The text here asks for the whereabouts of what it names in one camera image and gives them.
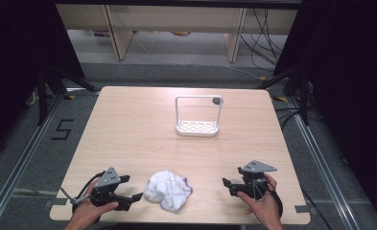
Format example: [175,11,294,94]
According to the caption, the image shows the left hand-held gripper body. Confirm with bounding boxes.
[89,166,132,212]

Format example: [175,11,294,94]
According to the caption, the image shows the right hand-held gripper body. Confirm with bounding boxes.
[228,159,278,201]

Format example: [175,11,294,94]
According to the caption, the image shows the white cloth with purple trim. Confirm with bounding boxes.
[143,170,194,214]

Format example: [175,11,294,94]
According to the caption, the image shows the person's right hand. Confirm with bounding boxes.
[236,173,284,225]

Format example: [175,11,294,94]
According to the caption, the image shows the person's left hand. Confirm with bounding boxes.
[71,179,120,224]

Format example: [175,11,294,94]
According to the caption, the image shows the black metal stand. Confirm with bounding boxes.
[36,66,102,127]
[255,66,311,127]

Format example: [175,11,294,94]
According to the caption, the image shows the black curtain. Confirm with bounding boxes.
[0,0,85,162]
[272,0,377,223]

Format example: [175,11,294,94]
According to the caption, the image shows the beige wooden desk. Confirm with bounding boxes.
[55,3,299,63]

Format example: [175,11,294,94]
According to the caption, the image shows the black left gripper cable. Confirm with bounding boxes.
[71,171,106,214]

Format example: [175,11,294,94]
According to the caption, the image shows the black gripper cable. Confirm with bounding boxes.
[71,171,106,214]
[266,187,285,219]

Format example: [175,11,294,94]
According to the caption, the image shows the grey strap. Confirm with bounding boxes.
[59,187,92,206]

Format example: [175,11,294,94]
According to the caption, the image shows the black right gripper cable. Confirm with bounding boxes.
[266,187,285,219]

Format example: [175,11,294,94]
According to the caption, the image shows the metal floor rail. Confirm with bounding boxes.
[0,92,65,230]
[286,95,362,230]

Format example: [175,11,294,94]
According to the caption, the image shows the bundle of black cables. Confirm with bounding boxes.
[239,7,294,72]

